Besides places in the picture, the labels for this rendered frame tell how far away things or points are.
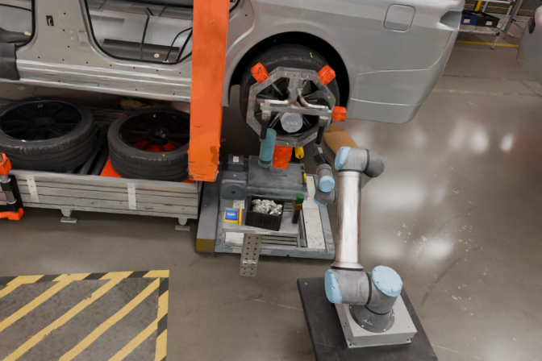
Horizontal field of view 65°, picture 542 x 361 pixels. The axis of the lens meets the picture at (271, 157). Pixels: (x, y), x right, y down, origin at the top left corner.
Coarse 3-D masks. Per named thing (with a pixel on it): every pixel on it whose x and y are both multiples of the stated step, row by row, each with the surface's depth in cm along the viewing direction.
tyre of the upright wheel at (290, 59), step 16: (272, 48) 275; (288, 48) 270; (304, 48) 274; (272, 64) 262; (288, 64) 262; (304, 64) 262; (320, 64) 264; (240, 80) 290; (240, 96) 275; (336, 96) 276; (240, 112) 282
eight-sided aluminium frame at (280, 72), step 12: (276, 72) 257; (288, 72) 256; (300, 72) 258; (312, 72) 260; (264, 84) 260; (252, 96) 265; (252, 108) 270; (252, 120) 276; (312, 132) 284; (324, 132) 282; (276, 144) 287; (288, 144) 288; (300, 144) 288
